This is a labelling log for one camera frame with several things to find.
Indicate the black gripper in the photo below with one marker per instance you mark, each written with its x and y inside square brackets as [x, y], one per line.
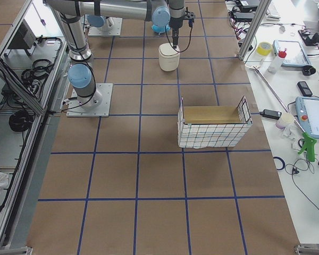
[175, 24]

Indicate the white small trash can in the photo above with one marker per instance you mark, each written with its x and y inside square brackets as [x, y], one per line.
[168, 57]

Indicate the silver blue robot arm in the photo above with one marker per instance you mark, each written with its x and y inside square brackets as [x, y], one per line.
[160, 22]
[68, 15]

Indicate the long metal reacher rod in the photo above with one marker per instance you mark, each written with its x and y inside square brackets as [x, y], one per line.
[285, 107]

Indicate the yellow tape roll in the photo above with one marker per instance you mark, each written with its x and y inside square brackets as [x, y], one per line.
[264, 48]

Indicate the checkered cloth covered box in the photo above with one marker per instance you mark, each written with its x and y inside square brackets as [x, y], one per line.
[213, 126]

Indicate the white bottle red cap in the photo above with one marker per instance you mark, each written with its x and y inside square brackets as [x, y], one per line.
[277, 62]

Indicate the black power adapter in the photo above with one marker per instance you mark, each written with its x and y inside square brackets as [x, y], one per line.
[271, 114]

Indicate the upper teach pendant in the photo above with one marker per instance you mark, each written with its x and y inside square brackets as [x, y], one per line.
[296, 55]

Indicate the teach pendant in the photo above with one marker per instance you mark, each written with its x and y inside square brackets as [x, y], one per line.
[296, 55]
[307, 109]

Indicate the black remote control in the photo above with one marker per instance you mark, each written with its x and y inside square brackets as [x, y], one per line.
[304, 89]

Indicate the small white pink jar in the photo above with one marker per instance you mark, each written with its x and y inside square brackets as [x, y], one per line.
[285, 120]

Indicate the grey control box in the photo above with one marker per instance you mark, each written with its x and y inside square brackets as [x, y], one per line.
[24, 39]

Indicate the lower teach pendant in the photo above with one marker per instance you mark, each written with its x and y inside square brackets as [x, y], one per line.
[307, 109]

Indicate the blue tape roll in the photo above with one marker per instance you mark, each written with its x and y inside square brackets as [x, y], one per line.
[279, 163]

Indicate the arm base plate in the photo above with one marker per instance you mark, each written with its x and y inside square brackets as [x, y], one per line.
[98, 106]
[104, 27]

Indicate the aluminium frame post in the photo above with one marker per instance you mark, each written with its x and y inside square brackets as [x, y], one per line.
[260, 13]

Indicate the green reacher handle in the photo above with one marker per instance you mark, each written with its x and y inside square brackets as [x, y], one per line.
[309, 147]

